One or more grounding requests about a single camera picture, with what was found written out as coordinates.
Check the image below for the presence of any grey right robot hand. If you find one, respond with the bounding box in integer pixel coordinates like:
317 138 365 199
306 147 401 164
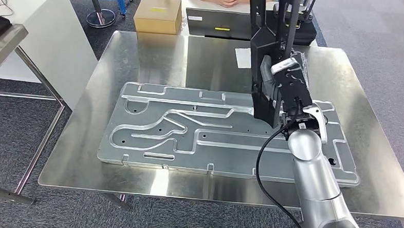
257 54 286 112

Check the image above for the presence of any black plastic frame part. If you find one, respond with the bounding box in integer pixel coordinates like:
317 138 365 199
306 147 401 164
244 0 303 130

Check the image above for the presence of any steel workbench table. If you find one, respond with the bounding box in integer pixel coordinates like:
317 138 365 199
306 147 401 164
37 27 404 223

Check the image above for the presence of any white desk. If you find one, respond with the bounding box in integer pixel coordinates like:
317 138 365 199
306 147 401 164
168 0 320 48

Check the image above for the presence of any dark grey laptop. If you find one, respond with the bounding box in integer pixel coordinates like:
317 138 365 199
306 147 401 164
185 7 262 42

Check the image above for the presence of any white tissue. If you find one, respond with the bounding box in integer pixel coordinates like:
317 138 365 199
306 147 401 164
234 47 253 69

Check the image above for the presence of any black carry case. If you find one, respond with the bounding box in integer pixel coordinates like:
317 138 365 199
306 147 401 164
259 7 319 48

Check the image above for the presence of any brown cardboard box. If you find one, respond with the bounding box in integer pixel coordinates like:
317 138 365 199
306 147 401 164
133 0 183 35

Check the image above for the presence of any device with metal rods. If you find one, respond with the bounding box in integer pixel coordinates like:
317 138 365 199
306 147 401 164
272 0 319 31

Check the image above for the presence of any aluminium fixture plate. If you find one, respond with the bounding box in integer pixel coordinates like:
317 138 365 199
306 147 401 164
96 80 364 188

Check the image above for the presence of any chrome stanchion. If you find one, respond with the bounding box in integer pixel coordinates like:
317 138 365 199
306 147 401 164
84 0 117 30

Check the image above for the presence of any white cabinet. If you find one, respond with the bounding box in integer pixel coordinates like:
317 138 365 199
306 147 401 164
0 0 101 111

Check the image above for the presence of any small steel table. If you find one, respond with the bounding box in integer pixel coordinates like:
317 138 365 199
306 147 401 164
0 23 77 207

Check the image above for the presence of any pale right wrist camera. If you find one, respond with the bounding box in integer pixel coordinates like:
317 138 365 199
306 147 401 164
270 56 301 77

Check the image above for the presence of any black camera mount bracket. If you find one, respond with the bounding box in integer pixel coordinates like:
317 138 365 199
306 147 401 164
272 65 316 113

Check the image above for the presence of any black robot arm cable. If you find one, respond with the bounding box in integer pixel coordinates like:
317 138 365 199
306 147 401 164
253 105 317 228

